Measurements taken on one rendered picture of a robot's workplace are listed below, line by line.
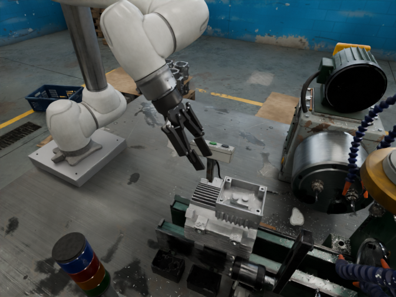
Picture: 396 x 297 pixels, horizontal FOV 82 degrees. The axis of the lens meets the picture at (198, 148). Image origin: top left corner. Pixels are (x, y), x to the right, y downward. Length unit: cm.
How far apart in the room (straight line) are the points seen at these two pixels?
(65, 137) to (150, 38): 77
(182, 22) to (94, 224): 82
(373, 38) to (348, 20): 61
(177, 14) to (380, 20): 562
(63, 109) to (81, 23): 36
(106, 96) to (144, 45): 69
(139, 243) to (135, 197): 23
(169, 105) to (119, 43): 17
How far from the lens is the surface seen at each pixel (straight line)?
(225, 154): 86
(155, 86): 55
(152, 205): 105
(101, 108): 122
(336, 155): 83
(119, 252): 97
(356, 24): 606
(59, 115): 116
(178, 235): 81
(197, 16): 65
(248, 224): 65
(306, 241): 48
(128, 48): 54
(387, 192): 50
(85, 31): 111
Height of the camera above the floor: 164
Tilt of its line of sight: 41 degrees down
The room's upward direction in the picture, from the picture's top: straight up
